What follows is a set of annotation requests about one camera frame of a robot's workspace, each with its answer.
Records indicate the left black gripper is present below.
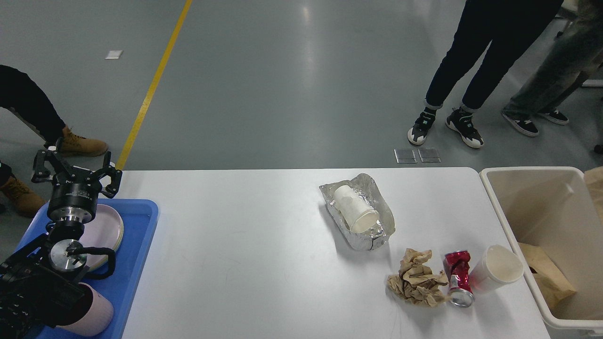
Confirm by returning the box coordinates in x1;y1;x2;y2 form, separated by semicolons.
32;137;123;224

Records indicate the pink plate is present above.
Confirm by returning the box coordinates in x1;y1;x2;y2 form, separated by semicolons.
79;204;123;252

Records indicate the pink cup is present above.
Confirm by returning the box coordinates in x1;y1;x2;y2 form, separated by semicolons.
57;282;114;337

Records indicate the clear plastic wrapper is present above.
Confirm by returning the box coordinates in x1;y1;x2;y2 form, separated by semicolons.
319;172;396;250

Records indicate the white paper cup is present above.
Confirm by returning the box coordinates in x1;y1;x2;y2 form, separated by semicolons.
334;185;379;233

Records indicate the large brown paper bag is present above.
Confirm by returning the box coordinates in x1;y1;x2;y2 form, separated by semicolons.
584;167;603;224

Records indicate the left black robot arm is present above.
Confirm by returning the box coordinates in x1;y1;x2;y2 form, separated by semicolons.
1;138;122;339

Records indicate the blue plastic tray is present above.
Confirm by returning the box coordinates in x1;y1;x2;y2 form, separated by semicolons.
15;198;159;339

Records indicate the person with tan boots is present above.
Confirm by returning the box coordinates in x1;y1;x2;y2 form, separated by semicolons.
0;65;108;218

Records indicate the grey floor plate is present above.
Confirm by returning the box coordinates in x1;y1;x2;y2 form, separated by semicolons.
394;148;418;164
418;147;441;163

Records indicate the crumpled brown paper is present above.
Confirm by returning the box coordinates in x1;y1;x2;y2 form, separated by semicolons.
386;248;450;307

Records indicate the crushed red soda can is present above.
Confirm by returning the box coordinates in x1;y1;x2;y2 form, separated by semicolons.
443;250;475;307

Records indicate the white bowl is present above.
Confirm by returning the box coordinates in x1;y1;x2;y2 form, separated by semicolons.
469;244;525;293

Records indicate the person in dark trousers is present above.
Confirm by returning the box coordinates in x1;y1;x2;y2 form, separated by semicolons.
407;0;562;149

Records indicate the beige plastic bin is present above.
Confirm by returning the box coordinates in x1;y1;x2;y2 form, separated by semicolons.
480;167;603;339

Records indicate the person in grey trousers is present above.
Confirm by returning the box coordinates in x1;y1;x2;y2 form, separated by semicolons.
501;0;603;137

